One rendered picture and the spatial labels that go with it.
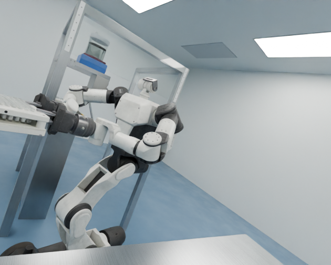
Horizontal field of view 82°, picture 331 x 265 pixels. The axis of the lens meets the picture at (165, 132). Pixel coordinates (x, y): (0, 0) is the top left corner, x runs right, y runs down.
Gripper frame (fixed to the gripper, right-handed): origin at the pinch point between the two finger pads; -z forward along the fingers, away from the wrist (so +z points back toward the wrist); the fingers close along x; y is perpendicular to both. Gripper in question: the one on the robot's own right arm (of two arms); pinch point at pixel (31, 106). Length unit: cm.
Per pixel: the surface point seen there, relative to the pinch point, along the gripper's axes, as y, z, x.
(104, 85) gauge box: 10, 76, -24
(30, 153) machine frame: 31, 53, 41
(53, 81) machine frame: 33, 51, -12
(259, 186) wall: -237, 292, 26
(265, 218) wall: -259, 271, 72
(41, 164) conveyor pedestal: 35, 75, 56
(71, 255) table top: -48, -36, 18
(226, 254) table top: -88, -12, 16
